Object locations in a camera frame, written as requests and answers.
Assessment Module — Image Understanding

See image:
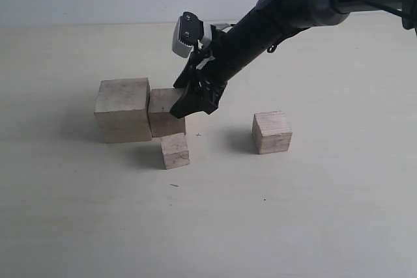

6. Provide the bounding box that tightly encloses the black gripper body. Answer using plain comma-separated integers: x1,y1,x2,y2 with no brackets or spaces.
192,9,283,96

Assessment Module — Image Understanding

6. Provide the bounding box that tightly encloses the second largest wooden cube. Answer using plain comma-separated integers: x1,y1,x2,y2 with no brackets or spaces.
148,88,186,137

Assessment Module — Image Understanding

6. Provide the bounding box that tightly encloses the smallest wooden cube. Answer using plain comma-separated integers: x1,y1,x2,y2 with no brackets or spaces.
160,133,190,169

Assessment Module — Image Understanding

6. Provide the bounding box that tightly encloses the third largest wooden cube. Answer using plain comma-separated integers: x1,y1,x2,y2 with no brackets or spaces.
252,111,293,154

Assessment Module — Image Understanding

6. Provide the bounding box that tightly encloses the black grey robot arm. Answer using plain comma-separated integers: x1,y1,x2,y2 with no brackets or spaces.
170,0,416,118

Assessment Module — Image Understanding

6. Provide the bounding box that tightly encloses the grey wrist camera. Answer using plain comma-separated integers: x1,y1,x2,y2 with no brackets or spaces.
172,11,215,59

